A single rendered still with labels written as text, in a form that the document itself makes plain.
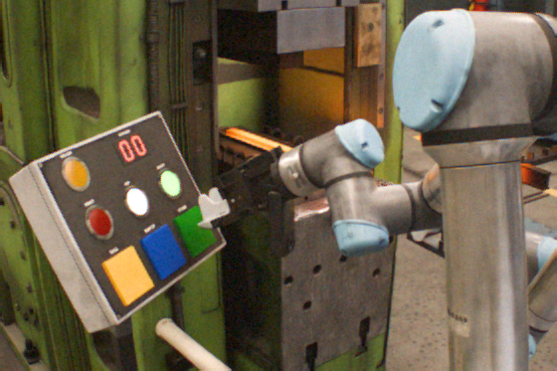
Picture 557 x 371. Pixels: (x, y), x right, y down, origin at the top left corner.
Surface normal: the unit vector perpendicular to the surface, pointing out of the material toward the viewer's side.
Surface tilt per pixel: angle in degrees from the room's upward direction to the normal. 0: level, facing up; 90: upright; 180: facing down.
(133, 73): 90
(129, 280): 60
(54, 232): 90
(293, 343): 90
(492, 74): 74
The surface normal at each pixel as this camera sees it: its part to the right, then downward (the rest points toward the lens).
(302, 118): -0.77, 0.20
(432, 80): -0.96, -0.04
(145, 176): 0.78, -0.36
